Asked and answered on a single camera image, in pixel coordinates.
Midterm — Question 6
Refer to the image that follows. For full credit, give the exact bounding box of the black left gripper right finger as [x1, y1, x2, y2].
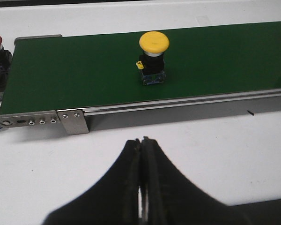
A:
[141, 137, 281, 225]

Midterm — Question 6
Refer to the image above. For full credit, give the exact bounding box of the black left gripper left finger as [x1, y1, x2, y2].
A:
[43, 139, 141, 225]

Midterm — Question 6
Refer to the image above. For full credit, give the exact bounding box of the yellow mushroom push button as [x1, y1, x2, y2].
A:
[136, 31, 170, 85]

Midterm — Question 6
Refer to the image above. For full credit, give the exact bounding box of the green conveyor belt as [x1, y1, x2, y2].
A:
[0, 22, 281, 117]

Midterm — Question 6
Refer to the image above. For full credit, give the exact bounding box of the red mushroom button upper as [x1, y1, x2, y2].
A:
[0, 36, 12, 70]

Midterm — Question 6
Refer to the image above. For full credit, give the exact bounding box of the aluminium conveyor frame rail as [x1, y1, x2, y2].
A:
[0, 95, 281, 135]

